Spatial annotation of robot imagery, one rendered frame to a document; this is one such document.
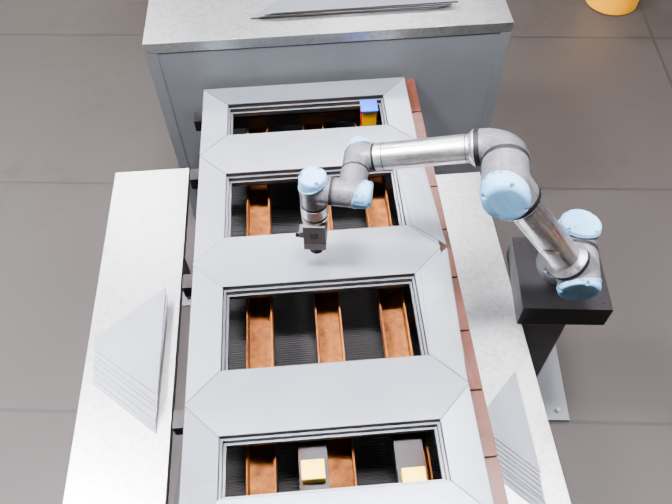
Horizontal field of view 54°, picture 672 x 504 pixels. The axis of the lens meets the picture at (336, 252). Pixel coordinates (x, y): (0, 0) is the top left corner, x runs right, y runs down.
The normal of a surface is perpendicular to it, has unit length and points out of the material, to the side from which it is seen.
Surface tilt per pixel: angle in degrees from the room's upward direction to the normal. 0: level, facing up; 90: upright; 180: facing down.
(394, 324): 0
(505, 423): 0
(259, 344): 0
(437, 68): 90
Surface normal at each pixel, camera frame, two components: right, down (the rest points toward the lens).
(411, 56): 0.07, 0.81
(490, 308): -0.01, -0.58
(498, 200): -0.24, 0.72
